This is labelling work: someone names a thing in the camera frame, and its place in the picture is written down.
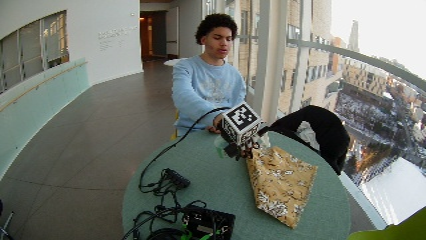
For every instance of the clear plastic cup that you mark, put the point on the clear plastic cup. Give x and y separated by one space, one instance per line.
220 146

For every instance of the white marker cube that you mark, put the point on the white marker cube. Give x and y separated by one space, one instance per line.
241 121

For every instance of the yellow floral cloth bag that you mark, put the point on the yellow floral cloth bag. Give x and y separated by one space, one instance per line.
279 183

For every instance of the yellow chair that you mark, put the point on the yellow chair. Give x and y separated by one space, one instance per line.
174 133

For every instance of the black jacket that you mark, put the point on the black jacket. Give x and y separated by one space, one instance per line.
329 130

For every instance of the the person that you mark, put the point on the the person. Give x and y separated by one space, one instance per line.
204 86

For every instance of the black electronics box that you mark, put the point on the black electronics box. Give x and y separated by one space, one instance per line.
208 221

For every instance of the white window column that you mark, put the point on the white window column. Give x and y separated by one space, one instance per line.
270 66

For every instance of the white round table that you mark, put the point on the white round table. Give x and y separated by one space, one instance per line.
173 62

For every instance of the white door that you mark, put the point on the white door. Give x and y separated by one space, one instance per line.
172 33

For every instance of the yellow-green chair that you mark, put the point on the yellow-green chair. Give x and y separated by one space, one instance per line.
399 230

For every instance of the wooden handrail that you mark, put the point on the wooden handrail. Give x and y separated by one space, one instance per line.
40 85

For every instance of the grey tripod leg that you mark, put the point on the grey tripod leg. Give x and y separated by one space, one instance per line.
5 227

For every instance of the grey window rail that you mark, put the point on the grey window rail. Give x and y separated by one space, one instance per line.
354 55

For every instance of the interior wall window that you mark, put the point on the interior wall window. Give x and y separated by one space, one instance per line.
30 50

